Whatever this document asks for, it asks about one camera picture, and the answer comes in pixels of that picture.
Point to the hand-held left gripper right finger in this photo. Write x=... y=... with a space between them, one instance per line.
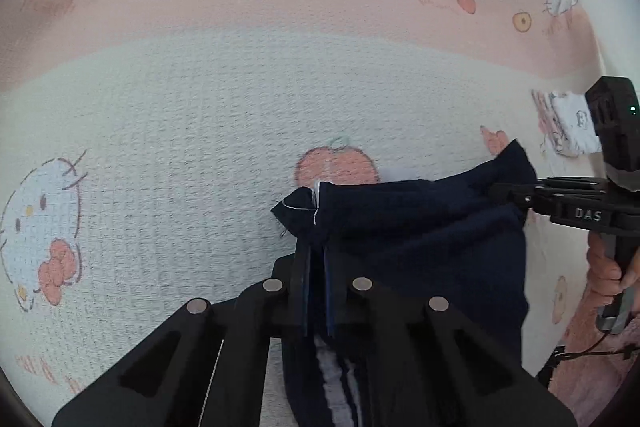
x=330 y=302

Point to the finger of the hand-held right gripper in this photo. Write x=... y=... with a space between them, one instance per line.
x=515 y=195

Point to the person's right hand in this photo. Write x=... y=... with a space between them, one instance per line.
x=600 y=267

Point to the person's right forearm pink sleeve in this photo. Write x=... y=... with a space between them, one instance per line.
x=585 y=347

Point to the cartoon cat printed blanket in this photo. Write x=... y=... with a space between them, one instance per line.
x=200 y=107

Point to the folded white printed cloth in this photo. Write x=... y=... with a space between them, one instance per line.
x=570 y=122

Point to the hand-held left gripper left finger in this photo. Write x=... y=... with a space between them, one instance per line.
x=304 y=292

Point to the navy shorts with white stripes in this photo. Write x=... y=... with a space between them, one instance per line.
x=430 y=237

